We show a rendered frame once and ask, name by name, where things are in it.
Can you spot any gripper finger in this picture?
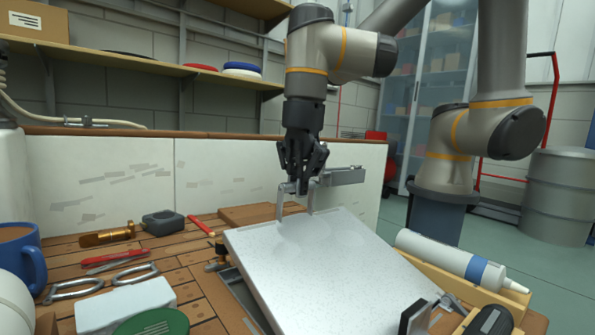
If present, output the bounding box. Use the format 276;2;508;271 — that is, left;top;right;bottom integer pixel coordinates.
276;137;301;188
300;138;331;197

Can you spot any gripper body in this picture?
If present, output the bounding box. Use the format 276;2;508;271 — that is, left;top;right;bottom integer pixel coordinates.
280;98;326;144

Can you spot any grey lid handle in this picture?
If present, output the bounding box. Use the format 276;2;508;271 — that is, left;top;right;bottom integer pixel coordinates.
275;180;319;224

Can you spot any white speckled hatch lid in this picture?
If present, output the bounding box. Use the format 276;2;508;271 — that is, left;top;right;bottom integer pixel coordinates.
222;206;448;335

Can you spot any brass knob deck dog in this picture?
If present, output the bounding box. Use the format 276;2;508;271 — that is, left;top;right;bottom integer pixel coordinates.
204;240;233;274

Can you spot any grey deck dog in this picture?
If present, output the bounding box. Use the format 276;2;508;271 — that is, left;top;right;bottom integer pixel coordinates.
435;291;470;319

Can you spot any green round lid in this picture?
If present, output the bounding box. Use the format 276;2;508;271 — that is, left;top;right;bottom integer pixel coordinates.
110;306;191;335

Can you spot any brown wooden block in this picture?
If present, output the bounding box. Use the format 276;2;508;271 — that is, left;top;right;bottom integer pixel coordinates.
217;200;308;229

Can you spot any white disc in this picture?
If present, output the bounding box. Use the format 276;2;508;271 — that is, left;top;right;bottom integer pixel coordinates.
220;68;264;81

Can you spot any blue disc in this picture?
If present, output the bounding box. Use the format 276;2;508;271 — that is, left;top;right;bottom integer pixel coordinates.
222;60;263;74

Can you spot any red pencil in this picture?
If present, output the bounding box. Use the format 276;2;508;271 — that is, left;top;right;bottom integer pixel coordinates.
186;213;217;239

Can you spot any red disc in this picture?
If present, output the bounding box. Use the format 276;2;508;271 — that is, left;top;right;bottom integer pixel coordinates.
182;62;220;74

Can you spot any dark grey square box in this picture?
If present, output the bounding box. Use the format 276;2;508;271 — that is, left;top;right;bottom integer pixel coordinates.
140;209;186;239

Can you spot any glass door cabinet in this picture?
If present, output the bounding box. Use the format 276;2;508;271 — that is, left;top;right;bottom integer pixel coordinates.
375;0;480;197

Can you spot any white sealant tube blue band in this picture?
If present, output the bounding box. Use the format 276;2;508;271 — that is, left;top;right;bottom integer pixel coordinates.
393;227;532;296

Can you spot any black flat disc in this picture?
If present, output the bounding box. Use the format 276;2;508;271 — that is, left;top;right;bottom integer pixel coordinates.
101;49;160;62

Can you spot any black block grey plate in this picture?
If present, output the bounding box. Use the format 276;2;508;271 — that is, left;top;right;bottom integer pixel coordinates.
398;297;443;335

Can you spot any silver shackle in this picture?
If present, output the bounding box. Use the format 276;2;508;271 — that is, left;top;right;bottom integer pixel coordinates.
41;276;106;307
110;260;162;287

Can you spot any grey metal cleat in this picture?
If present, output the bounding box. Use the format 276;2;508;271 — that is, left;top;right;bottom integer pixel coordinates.
62;114;110;129

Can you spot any tan wooden tray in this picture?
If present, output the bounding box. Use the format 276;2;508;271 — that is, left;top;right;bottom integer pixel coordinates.
393;247;534;326

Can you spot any white foam block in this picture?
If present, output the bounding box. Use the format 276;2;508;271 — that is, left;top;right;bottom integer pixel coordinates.
74;275;179;335

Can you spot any black grey torch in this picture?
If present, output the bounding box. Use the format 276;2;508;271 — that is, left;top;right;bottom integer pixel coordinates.
461;302;516;335

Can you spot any red hand truck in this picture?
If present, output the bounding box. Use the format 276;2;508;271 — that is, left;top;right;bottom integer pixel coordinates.
473;50;561;194

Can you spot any grey metal drum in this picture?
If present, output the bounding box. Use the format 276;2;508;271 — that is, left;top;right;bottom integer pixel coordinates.
517;146;595;249

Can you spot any cardboard box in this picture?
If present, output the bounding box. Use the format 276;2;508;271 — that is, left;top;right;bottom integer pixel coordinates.
0;0;71;45

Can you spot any blue mug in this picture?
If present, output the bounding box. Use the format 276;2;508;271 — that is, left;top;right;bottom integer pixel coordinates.
0;222;49;299

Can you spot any white round fender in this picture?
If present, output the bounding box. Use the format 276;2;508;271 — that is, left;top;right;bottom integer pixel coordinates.
0;267;38;335

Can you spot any grey metal holster bracket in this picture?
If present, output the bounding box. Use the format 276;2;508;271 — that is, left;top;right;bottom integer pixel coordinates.
317;164;367;189

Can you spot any wooden wall shelf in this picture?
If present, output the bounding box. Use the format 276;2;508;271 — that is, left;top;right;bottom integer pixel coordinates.
204;0;294;34
0;32;286;101

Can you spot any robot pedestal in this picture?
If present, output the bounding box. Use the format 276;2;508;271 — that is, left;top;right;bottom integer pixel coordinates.
405;179;481;248

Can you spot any grey hatch frame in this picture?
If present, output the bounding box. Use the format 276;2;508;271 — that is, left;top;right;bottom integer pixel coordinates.
216;265;281;335

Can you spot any brass winch handle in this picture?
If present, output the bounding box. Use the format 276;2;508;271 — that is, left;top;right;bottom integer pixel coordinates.
78;219;137;249

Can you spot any red handled knife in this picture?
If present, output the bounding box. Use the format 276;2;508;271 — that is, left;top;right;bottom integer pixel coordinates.
79;247;153;276

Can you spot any beige rope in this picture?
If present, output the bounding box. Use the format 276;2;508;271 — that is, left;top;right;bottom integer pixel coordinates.
0;69;150;131

